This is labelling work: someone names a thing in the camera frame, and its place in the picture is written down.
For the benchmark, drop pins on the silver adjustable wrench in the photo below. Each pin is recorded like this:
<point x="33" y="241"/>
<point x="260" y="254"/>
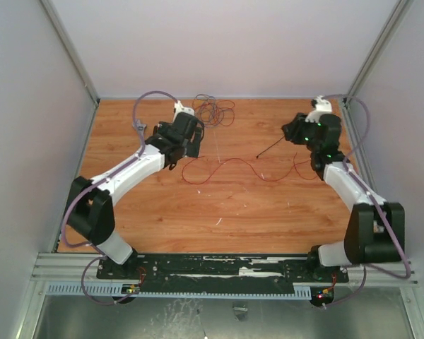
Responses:
<point x="139" y="127"/>

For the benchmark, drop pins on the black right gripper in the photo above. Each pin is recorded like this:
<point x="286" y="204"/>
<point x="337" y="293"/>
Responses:
<point x="291" y="131"/>

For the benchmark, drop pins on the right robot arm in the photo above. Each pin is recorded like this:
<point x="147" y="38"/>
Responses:
<point x="376" y="227"/>

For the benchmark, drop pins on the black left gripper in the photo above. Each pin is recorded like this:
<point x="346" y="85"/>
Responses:
<point x="193" y="144"/>

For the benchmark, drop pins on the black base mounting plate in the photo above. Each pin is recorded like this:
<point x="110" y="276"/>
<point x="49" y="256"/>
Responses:
<point x="221" y="272"/>

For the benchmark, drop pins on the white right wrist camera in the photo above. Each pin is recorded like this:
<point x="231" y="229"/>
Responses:
<point x="321" y="106"/>

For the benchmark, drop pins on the black zip tie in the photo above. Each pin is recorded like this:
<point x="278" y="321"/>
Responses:
<point x="269" y="147"/>

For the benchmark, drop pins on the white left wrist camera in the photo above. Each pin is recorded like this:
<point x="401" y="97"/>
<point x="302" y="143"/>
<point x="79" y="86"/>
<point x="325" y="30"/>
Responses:
<point x="180" y="108"/>

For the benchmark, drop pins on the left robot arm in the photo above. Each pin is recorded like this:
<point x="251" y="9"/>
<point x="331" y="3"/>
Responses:
<point x="90" y="205"/>

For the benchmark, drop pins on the grey slotted cable duct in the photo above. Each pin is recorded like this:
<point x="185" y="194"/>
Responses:
<point x="119" y="289"/>

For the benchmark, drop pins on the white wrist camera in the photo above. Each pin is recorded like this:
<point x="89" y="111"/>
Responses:
<point x="321" y="106"/>
<point x="180" y="108"/>

